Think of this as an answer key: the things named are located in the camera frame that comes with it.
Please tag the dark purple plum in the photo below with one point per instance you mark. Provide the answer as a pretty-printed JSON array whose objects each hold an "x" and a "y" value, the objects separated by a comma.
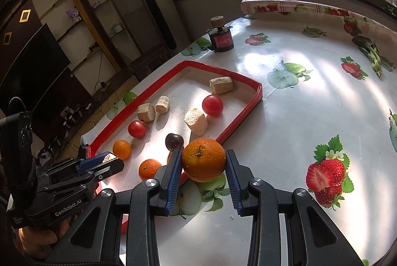
[{"x": 174, "y": 141}]

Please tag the large orange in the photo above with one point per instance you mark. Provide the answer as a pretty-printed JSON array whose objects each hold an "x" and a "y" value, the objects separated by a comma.
[{"x": 203, "y": 159}]

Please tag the red tomato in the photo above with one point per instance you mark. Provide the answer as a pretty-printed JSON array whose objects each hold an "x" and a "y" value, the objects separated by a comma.
[
  {"x": 212, "y": 105},
  {"x": 136, "y": 128}
]

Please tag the purple plush toy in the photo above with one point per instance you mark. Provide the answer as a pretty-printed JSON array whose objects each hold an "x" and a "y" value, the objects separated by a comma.
[{"x": 73, "y": 14}]

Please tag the red-rimmed tray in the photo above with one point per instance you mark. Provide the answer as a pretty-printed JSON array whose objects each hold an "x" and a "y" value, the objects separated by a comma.
[{"x": 192, "y": 92}]

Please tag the black television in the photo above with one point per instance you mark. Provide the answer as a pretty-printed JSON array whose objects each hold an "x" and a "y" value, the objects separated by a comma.
[{"x": 31, "y": 73}]

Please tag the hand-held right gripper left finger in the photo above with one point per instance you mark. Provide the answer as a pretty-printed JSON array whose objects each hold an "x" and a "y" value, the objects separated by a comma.
[{"x": 173, "y": 182}]

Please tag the beige cork piece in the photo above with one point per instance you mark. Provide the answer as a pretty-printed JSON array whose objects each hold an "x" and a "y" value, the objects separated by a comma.
[
  {"x": 146, "y": 112},
  {"x": 162, "y": 104}
]

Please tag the black ink bottle cork cap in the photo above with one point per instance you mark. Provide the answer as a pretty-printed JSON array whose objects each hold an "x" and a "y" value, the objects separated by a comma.
[{"x": 221, "y": 42}]

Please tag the white power strip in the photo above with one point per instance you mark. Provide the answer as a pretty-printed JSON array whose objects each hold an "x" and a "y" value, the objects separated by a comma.
[{"x": 69, "y": 113}]

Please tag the dark wooden cabinet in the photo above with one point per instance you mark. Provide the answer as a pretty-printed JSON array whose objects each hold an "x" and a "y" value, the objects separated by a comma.
[{"x": 149, "y": 64}]

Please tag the wooden shelf unit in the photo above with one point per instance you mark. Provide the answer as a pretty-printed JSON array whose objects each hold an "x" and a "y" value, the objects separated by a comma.
[{"x": 107, "y": 17}]

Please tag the person's left hand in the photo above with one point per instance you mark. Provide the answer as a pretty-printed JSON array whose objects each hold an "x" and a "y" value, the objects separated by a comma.
[{"x": 34, "y": 238}]

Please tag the small orange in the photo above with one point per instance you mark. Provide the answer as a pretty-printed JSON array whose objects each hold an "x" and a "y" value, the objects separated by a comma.
[
  {"x": 149, "y": 168},
  {"x": 122, "y": 149}
]

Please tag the green box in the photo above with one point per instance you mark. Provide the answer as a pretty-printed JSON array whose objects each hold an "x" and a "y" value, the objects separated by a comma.
[{"x": 117, "y": 28}]

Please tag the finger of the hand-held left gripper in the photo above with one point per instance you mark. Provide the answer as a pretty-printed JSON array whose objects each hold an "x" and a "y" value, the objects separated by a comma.
[
  {"x": 111, "y": 168},
  {"x": 91, "y": 162}
]

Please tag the fruit-printed tablecloth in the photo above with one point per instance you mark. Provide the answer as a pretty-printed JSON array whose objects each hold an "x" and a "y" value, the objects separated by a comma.
[{"x": 294, "y": 129}]

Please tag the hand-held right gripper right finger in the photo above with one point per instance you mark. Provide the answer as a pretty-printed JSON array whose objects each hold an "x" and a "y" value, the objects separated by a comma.
[{"x": 234, "y": 182}]

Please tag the green bok choy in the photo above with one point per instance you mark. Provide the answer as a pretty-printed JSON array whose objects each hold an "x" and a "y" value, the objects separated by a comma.
[{"x": 372, "y": 55}]

